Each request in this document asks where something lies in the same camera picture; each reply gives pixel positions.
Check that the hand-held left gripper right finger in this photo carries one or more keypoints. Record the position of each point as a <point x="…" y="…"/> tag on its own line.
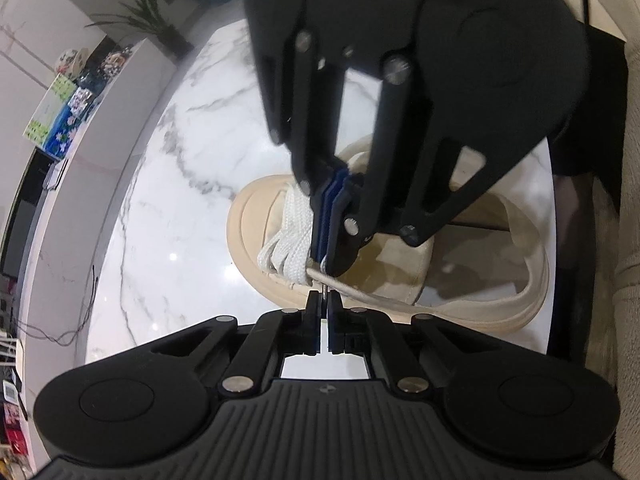
<point x="336" y="325"/>

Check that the colourful boxes on cabinet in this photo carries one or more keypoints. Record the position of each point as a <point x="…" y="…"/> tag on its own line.
<point x="55" y="115"/>

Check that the white tablet device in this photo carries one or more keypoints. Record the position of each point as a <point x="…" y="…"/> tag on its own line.
<point x="57" y="175"/>

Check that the black television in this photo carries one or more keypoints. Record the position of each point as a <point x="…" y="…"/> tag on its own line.
<point x="20" y="230"/>

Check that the round painted tin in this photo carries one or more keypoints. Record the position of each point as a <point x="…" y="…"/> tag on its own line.
<point x="70" y="60"/>

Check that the spotted dark ornament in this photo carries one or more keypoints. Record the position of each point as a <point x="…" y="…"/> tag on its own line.
<point x="114" y="60"/>

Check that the beige canvas shoe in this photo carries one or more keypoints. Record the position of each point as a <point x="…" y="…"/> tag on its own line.
<point x="395" y="265"/>

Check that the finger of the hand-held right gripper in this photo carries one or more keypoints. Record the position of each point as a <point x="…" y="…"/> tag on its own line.
<point x="345" y="240"/>
<point x="327" y="210"/>

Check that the white marble media console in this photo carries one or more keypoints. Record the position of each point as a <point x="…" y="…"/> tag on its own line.
<point x="65" y="240"/>

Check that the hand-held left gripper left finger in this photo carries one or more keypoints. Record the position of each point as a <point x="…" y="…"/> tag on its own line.
<point x="314" y="325"/>

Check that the potted green plant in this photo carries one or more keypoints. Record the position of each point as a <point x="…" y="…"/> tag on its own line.
<point x="150" y="10"/>

